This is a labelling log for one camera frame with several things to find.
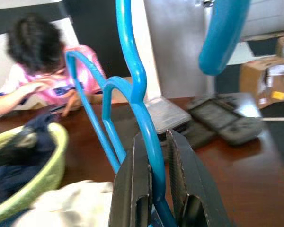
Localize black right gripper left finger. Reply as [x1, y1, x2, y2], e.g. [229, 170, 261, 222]
[108, 137, 153, 227]

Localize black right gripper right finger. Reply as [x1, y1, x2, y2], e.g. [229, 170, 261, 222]
[167, 129, 232, 227]

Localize blue plastic clothes hanger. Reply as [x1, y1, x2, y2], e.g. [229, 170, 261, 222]
[65, 0, 251, 227]

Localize cream cloth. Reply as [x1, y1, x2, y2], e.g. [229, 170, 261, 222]
[11, 179, 116, 227]

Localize black handheld console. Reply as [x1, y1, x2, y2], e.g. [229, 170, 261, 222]
[186, 96, 263, 145]

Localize clear plastic box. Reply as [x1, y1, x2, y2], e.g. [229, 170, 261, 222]
[144, 96, 192, 135]

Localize green laundry basket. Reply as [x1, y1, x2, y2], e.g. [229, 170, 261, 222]
[0, 122, 69, 220]

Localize navy blue clothes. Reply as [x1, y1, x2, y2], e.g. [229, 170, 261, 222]
[0, 113, 57, 209]

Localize brown cardboard box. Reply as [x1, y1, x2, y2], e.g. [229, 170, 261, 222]
[240, 55, 284, 109]

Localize grey metal cabinet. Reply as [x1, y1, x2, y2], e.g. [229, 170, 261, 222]
[144, 0, 216, 98]

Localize child in pink shirt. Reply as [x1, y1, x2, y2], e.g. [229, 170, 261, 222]
[0, 13, 107, 119]

